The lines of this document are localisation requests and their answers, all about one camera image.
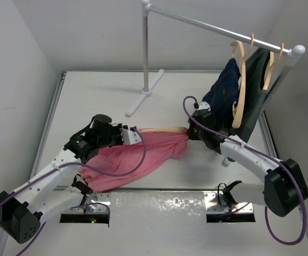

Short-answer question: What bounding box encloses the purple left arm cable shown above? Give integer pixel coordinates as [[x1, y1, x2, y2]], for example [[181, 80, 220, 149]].
[[0, 126, 147, 256]]

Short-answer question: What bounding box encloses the white metal clothes rack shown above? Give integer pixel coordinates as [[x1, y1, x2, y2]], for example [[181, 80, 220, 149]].
[[125, 0, 306, 167]]

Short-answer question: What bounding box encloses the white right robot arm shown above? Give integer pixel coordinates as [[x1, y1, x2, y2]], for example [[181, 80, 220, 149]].
[[188, 109, 308, 217]]

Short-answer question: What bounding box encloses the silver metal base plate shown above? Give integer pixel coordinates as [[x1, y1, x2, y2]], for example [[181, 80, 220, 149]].
[[60, 190, 256, 224]]

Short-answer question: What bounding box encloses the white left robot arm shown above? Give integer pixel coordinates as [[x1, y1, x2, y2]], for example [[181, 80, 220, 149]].
[[0, 114, 142, 244]]

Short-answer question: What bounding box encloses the beige hanger with green garment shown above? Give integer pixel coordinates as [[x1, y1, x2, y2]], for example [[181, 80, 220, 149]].
[[262, 43, 285, 91]]

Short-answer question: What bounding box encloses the beige plastic hanger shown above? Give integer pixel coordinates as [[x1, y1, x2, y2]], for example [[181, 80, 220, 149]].
[[137, 126, 187, 133]]

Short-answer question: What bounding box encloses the navy blue garment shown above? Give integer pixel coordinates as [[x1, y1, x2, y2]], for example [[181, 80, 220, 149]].
[[202, 58, 241, 128]]

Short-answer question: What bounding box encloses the dark green garment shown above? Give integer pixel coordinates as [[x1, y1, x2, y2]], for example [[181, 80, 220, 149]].
[[224, 48, 270, 142]]

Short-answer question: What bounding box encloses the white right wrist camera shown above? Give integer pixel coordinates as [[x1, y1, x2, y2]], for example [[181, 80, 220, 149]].
[[193, 101, 211, 112]]

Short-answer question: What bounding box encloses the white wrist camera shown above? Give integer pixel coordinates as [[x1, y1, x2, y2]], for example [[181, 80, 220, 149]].
[[121, 128, 142, 145], [193, 101, 211, 112]]

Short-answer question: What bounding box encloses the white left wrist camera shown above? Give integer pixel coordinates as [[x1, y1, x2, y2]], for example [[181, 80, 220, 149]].
[[121, 128, 142, 145]]

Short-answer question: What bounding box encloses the beige hanger with blue garment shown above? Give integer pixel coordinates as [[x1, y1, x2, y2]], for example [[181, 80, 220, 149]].
[[230, 33, 255, 129]]

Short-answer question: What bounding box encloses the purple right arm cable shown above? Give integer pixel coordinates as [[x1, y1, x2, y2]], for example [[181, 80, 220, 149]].
[[183, 95, 307, 245]]

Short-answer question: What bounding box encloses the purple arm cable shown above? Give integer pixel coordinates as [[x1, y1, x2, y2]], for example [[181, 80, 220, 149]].
[[0, 126, 147, 256], [183, 95, 307, 245]]

